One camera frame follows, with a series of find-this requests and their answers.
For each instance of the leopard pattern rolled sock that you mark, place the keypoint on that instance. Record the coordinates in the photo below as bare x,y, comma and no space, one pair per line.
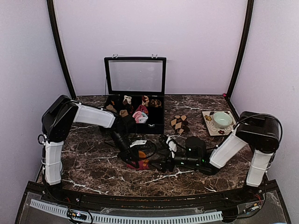
155,103

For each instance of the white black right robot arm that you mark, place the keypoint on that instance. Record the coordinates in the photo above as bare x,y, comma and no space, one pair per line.
262,132

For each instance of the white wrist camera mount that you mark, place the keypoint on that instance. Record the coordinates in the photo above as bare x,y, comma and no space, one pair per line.
138,143
169,144

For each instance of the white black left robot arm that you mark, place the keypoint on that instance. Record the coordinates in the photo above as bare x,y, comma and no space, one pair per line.
56,125

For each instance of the pink white rolled sock right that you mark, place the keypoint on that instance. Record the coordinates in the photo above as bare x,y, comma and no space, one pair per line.
140,117

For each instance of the black right frame post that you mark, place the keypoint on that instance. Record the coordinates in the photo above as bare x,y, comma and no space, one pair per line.
241,51

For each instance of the maroon purple orange striped sock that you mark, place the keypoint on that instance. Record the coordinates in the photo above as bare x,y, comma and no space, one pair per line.
143,163

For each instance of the black frame post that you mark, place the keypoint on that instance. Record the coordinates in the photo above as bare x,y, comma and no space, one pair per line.
241,51
59,48

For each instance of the white slotted cable duct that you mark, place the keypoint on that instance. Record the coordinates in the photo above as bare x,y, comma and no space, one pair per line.
78,216

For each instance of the black sock organizer box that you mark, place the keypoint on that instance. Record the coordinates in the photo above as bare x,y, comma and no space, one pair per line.
143,78

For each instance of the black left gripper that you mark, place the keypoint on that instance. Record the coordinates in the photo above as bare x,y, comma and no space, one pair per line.
132,152

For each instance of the cream brown rolled sock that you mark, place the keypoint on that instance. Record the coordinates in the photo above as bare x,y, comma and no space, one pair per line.
127,100

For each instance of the black left frame post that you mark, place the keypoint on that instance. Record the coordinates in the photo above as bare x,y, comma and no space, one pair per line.
59,48

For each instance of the brown tan rolled sock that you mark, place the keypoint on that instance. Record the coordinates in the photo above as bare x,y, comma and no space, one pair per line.
124,113

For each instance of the square floral ceramic plate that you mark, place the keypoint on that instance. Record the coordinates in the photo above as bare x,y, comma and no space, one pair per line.
212,129

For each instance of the black front table rail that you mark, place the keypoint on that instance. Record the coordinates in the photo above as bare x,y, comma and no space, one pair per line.
88,201

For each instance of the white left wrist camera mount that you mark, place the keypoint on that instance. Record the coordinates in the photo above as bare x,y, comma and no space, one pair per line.
138,143

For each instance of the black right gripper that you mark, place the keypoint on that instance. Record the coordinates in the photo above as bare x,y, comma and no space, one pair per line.
164,164

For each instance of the maroon teal rolled sock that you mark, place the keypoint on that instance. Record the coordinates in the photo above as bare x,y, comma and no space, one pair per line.
142,108

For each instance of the pale green ceramic bowl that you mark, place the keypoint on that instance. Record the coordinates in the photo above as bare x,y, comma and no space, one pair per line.
222,120

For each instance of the brown argyle rolled sock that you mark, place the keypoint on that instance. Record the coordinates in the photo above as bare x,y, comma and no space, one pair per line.
179,124

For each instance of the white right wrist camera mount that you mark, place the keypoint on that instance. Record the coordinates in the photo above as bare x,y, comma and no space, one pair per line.
169,144

